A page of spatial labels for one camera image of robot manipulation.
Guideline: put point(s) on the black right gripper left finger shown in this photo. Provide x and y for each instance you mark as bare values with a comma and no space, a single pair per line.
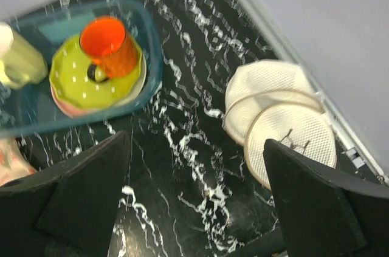
69,208

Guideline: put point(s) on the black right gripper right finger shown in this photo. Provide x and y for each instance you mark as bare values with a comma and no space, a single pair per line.
324,211

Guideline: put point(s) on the aluminium frame rail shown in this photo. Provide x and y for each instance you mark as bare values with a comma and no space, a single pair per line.
343,46

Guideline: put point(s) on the teal plastic dish tray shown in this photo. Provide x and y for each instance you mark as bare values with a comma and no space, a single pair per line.
32,109

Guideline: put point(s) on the pink plate under green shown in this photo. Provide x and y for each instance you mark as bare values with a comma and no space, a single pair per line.
72,111

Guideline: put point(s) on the orange mug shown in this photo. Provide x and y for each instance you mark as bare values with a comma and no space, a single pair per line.
110,47

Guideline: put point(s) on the white mesh cylindrical laundry bag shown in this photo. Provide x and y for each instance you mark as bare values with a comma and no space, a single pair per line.
271,99

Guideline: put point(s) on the green polka dot plate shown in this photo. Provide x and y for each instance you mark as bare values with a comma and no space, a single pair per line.
70,83

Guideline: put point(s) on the cream ceramic cup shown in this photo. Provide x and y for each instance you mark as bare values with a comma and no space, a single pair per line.
21,63

